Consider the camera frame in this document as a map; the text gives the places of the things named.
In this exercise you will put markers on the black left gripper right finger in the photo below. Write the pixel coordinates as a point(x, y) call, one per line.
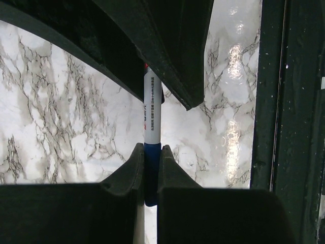
point(189, 213)

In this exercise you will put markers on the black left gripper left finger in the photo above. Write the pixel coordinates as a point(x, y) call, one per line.
point(110, 211)

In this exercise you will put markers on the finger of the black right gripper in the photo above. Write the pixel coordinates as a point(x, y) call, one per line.
point(170, 37)
point(84, 30)

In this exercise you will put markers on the white whiteboard marker pen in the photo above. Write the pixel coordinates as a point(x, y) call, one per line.
point(153, 98)

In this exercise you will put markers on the blue marker cap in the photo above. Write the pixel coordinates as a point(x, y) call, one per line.
point(151, 170)

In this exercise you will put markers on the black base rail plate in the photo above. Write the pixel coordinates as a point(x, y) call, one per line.
point(288, 142)

